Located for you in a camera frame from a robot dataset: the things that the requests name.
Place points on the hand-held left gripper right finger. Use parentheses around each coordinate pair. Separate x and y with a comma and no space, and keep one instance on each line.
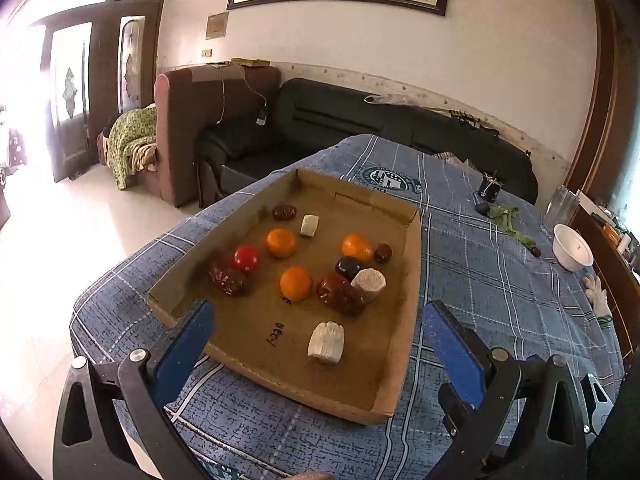
(455,355)

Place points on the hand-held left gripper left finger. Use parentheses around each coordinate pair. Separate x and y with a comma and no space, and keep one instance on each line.
(185,355)

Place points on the wrinkled red date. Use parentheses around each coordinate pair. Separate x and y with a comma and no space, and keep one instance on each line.
(227,280)

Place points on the shallow cardboard tray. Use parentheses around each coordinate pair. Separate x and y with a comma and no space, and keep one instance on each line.
(260,310)

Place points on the round white chunk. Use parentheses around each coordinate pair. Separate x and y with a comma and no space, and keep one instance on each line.
(369,284)

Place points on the red tomato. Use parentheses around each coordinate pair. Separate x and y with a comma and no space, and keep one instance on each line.
(246,257)

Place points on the small dark red date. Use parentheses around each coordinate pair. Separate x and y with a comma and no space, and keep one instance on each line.
(284,211)
(382,252)

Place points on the large white chunk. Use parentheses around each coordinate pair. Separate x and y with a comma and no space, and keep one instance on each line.
(326,342)

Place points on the large glossy red date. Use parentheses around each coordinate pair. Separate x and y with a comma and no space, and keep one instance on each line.
(340,294)

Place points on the orange tangerine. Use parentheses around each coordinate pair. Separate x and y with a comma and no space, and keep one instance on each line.
(296,284)
(280,242)
(357,247)

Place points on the dark glossy plum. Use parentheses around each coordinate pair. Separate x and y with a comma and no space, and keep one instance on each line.
(348,266)

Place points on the small white chunk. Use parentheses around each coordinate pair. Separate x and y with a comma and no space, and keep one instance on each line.
(309,225)

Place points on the blue plaid cloth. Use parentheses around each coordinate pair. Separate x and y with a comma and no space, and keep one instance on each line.
(475,270)

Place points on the pale glove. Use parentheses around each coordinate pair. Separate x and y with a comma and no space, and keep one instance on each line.
(597,295)

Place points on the wooden side cabinet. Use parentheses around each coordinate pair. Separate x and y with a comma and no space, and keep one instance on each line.
(612,280)

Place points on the tiny dark date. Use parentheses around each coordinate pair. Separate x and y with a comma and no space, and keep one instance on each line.
(535,251)

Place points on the green leaves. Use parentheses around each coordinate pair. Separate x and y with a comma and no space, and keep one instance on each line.
(505,215)

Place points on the white bowl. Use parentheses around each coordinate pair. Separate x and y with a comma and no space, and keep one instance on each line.
(572,247)

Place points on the small black clip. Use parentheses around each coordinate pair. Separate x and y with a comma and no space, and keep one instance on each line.
(489,187)

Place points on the clear glass jar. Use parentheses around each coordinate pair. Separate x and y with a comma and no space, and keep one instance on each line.
(562,207)

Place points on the green patterned blanket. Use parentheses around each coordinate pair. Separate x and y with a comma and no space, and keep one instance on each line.
(127,140)

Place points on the brown armchair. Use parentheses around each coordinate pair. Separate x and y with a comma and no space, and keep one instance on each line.
(175,125)

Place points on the black leather sofa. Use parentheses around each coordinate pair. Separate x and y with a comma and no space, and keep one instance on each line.
(325,110)

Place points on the wooden glass door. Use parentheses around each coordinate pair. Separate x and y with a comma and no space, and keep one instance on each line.
(70,95)

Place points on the wooden glass door panel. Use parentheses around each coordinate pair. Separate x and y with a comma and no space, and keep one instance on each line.
(132,60)

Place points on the flat yellow book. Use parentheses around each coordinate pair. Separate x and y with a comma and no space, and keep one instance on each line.
(250,61)

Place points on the wooden door frame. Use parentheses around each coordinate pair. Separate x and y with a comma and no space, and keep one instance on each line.
(600,110)

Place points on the small wall plaque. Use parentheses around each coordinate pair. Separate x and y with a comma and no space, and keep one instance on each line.
(217,25)

